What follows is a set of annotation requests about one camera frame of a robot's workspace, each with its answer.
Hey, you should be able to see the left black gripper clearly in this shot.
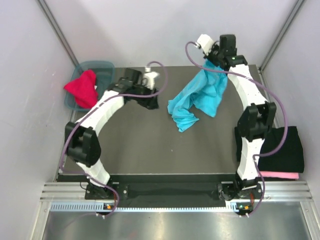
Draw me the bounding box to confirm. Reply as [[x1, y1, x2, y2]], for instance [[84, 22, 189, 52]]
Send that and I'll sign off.
[[131, 81, 159, 110]]

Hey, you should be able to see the cyan t shirt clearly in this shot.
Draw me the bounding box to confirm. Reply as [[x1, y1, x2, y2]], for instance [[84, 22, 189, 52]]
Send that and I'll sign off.
[[167, 69, 228, 133]]

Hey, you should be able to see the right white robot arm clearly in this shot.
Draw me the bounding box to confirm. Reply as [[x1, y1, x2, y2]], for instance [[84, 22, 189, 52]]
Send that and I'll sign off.
[[203, 34, 277, 198]]

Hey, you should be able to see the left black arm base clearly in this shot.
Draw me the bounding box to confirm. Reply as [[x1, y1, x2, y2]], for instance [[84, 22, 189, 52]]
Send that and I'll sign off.
[[79, 176, 130, 200]]

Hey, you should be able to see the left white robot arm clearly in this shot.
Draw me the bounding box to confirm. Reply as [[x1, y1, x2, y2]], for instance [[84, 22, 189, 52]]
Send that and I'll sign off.
[[64, 67, 160, 199]]

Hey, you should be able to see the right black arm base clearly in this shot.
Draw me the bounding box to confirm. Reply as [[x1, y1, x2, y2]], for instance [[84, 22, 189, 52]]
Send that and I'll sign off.
[[217, 181, 263, 201]]

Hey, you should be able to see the teal plastic basket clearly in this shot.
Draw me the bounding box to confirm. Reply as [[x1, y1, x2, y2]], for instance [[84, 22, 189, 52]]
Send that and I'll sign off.
[[63, 60, 115, 112]]

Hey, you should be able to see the red t shirt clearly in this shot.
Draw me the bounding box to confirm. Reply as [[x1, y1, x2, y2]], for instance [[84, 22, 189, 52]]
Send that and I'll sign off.
[[63, 69, 98, 109]]

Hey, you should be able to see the black folded t shirt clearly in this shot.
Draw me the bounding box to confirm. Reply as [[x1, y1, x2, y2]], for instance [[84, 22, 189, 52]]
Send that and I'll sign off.
[[234, 125, 306, 174]]

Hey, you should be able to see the pink folded t shirt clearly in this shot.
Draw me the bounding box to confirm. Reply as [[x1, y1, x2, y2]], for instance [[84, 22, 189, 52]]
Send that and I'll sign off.
[[260, 171, 299, 180]]

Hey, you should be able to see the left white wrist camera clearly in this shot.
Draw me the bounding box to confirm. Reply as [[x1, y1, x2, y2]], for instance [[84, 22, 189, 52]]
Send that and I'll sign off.
[[141, 66, 160, 90]]

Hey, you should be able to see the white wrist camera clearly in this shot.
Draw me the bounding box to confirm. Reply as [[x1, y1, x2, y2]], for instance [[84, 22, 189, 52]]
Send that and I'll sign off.
[[141, 66, 160, 90], [195, 34, 216, 56]]

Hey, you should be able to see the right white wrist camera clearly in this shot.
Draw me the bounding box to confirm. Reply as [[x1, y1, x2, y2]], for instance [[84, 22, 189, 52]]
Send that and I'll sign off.
[[195, 34, 216, 56]]

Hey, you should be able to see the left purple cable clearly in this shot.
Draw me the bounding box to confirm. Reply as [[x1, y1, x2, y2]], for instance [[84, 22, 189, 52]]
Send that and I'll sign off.
[[59, 60, 168, 217]]

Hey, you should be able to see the purple cable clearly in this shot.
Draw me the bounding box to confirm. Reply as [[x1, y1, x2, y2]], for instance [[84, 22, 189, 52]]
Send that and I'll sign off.
[[184, 41, 288, 217], [59, 60, 168, 217]]

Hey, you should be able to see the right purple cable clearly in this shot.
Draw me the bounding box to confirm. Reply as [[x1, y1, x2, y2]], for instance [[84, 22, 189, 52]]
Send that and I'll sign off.
[[184, 41, 288, 217]]

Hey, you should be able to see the right aluminium corner post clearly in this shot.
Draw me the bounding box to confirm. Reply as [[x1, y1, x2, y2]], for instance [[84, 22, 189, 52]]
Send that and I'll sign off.
[[258, 0, 306, 73]]

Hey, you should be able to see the aluminium corner post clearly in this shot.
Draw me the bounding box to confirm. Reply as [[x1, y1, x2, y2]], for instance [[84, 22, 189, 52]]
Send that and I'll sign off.
[[35, 0, 79, 67], [258, 0, 306, 73]]

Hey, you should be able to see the left aluminium corner post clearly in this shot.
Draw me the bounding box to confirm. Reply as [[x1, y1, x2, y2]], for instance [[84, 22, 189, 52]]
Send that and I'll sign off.
[[35, 0, 79, 67]]

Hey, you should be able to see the grey slotted cable duct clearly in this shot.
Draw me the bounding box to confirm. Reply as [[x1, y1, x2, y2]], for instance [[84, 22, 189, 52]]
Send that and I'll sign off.
[[50, 201, 251, 213]]

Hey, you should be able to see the aluminium front rail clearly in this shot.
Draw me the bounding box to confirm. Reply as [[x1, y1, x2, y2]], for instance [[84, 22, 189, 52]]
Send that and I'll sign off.
[[40, 181, 312, 202]]

